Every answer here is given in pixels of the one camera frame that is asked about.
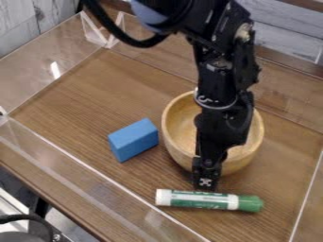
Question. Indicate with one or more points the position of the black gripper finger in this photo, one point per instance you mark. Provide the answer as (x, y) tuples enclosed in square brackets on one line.
[(205, 173)]

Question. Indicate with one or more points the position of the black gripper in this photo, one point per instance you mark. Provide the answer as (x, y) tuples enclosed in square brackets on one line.
[(221, 34)]

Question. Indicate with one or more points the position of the green Expo marker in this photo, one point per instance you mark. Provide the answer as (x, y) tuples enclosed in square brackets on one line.
[(204, 200)]

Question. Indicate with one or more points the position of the brown wooden bowl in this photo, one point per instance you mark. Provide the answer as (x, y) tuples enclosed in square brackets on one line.
[(179, 135)]

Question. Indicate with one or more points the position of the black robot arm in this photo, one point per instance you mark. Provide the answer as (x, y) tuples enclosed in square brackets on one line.
[(165, 17)]

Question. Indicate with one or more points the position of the blue foam block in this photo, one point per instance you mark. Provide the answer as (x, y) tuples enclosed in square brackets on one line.
[(133, 139)]

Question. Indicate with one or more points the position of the clear acrylic tray wall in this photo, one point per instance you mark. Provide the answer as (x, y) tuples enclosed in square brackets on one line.
[(107, 209)]

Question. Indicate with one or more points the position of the clear acrylic corner bracket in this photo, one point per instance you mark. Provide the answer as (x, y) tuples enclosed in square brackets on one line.
[(96, 34)]

